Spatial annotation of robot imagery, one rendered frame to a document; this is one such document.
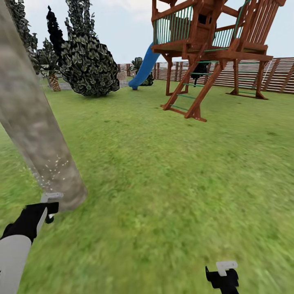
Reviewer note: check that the pesticide atomizer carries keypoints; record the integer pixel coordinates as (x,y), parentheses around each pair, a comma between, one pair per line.
(49,218)

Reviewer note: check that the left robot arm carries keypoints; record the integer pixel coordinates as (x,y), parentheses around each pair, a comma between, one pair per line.
(17,239)

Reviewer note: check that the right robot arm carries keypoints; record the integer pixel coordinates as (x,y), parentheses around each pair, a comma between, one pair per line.
(225,278)

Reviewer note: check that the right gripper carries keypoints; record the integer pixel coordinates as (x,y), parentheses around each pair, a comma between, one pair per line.
(218,281)

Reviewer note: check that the garden chair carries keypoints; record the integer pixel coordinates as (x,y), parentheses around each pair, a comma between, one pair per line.
(121,76)

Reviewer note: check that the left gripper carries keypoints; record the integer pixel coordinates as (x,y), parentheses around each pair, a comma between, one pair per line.
(52,207)

